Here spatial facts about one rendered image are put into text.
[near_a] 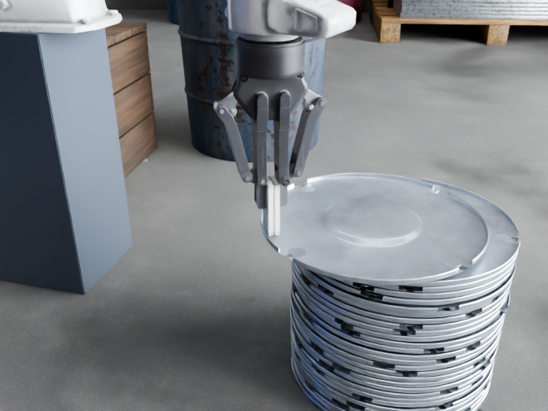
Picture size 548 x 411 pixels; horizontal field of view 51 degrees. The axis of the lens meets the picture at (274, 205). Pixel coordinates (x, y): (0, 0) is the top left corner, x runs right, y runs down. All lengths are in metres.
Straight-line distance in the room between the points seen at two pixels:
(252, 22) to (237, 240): 0.67
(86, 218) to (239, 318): 0.32
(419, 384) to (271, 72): 0.41
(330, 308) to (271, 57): 0.31
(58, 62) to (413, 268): 0.60
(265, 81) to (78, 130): 0.44
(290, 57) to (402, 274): 0.27
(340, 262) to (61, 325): 0.53
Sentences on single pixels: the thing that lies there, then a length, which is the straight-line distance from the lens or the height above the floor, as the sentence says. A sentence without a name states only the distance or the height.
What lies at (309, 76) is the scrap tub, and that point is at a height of 0.22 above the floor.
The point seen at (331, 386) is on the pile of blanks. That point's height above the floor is 0.05.
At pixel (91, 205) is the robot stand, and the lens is 1.05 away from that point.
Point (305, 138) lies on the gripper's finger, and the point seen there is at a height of 0.37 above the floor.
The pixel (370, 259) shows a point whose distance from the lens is 0.68.
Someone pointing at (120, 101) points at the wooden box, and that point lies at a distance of 1.47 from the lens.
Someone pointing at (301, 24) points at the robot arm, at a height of 0.51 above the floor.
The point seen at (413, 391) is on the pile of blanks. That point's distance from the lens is 0.76.
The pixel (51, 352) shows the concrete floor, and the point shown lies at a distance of 0.97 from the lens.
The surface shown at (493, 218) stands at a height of 0.24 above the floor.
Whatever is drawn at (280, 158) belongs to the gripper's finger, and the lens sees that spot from 0.67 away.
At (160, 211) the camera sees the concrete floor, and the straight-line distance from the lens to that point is 1.33.
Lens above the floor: 0.60
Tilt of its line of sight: 27 degrees down
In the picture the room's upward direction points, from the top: straight up
